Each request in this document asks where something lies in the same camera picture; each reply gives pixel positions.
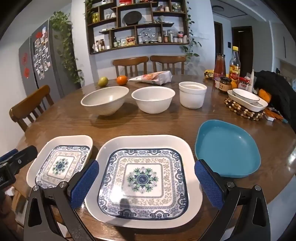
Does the white snack bag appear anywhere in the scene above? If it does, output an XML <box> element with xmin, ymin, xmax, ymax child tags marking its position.
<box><xmin>128</xmin><ymin>71</ymin><xmax>173</xmax><ymax>85</ymax></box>

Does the red sauce bottle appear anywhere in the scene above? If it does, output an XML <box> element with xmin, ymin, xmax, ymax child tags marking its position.
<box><xmin>214</xmin><ymin>53</ymin><xmax>226</xmax><ymax>80</ymax></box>

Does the grey fridge with magnets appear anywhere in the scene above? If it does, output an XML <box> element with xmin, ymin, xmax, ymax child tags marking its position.
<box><xmin>18</xmin><ymin>20</ymin><xmax>77</xmax><ymax>98</ymax></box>

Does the grey bowl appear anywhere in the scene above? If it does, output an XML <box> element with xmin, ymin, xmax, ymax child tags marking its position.
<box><xmin>81</xmin><ymin>86</ymin><xmax>129</xmax><ymax>116</ymax></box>

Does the wooden chair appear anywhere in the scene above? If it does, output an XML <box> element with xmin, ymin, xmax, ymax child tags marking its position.
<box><xmin>150</xmin><ymin>55</ymin><xmax>186</xmax><ymax>75</ymax></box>
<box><xmin>9</xmin><ymin>85</ymin><xmax>55</xmax><ymax>132</ymax></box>
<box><xmin>112</xmin><ymin>56</ymin><xmax>149</xmax><ymax>78</ymax></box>

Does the black cloth bag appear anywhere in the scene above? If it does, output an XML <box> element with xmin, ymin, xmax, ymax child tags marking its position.
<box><xmin>253</xmin><ymin>71</ymin><xmax>296</xmax><ymax>130</ymax></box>

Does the dark wooden wall shelf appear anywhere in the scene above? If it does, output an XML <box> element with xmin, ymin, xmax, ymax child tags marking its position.
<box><xmin>84</xmin><ymin>0</ymin><xmax>190</xmax><ymax>55</ymax></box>

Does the blue plate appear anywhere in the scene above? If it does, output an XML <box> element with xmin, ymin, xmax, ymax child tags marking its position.
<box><xmin>195</xmin><ymin>120</ymin><xmax>261</xmax><ymax>178</ymax></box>

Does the dark wooden door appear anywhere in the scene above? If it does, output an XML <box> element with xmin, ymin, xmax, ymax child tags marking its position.
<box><xmin>214</xmin><ymin>21</ymin><xmax>224</xmax><ymax>56</ymax></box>
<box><xmin>231</xmin><ymin>26</ymin><xmax>253</xmax><ymax>70</ymax></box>

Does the green vine plant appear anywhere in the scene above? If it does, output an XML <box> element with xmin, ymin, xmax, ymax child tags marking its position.
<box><xmin>180</xmin><ymin>0</ymin><xmax>200</xmax><ymax>63</ymax></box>
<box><xmin>50</xmin><ymin>10</ymin><xmax>85</xmax><ymax>87</ymax></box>

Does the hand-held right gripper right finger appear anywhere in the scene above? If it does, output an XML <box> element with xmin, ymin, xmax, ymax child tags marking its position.
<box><xmin>194</xmin><ymin>159</ymin><xmax>271</xmax><ymax>241</ymax></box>

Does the large patterned square plate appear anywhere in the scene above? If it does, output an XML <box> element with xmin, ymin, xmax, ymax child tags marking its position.
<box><xmin>84</xmin><ymin>135</ymin><xmax>203</xmax><ymax>229</ymax></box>

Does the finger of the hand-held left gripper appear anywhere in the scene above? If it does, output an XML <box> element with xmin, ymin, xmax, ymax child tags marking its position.
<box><xmin>0</xmin><ymin>146</ymin><xmax>38</xmax><ymax>173</ymax></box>

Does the red lid jar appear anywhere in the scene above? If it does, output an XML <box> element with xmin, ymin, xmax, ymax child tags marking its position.
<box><xmin>238</xmin><ymin>77</ymin><xmax>250</xmax><ymax>91</ymax></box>

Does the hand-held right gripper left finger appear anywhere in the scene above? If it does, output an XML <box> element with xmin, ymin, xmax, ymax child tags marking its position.
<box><xmin>23</xmin><ymin>159</ymin><xmax>100</xmax><ymax>241</ymax></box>

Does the yellow cap bottle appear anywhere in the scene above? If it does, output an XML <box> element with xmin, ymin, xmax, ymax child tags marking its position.
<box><xmin>229</xmin><ymin>46</ymin><xmax>240</xmax><ymax>90</ymax></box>

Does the white rectangular dish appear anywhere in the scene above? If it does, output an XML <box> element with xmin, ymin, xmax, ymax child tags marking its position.
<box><xmin>227</xmin><ymin>89</ymin><xmax>269</xmax><ymax>112</ymax></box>

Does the dark sauce jar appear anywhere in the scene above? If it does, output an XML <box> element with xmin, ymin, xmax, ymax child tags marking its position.
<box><xmin>218</xmin><ymin>76</ymin><xmax>232</xmax><ymax>94</ymax></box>

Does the wooden bead trivet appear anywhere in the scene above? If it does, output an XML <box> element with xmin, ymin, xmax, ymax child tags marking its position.
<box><xmin>224</xmin><ymin>97</ymin><xmax>265</xmax><ymax>121</ymax></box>

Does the orange packet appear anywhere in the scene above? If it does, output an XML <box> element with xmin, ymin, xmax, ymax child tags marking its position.
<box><xmin>264</xmin><ymin>108</ymin><xmax>288</xmax><ymax>123</ymax></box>

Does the white ribbed ramekin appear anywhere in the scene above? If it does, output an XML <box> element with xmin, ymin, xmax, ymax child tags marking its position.
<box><xmin>179</xmin><ymin>82</ymin><xmax>207</xmax><ymax>109</ymax></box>

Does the small patterned square plate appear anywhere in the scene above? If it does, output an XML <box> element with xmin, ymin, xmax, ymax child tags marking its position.
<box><xmin>26</xmin><ymin>135</ymin><xmax>93</xmax><ymax>189</ymax></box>

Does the small white black-rimmed bowl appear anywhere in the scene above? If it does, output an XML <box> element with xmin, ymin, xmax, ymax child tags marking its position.
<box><xmin>232</xmin><ymin>88</ymin><xmax>260</xmax><ymax>105</ymax></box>

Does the round glass dish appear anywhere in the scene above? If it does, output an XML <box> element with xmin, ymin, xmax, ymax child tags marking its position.
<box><xmin>139</xmin><ymin>28</ymin><xmax>156</xmax><ymax>44</ymax></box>

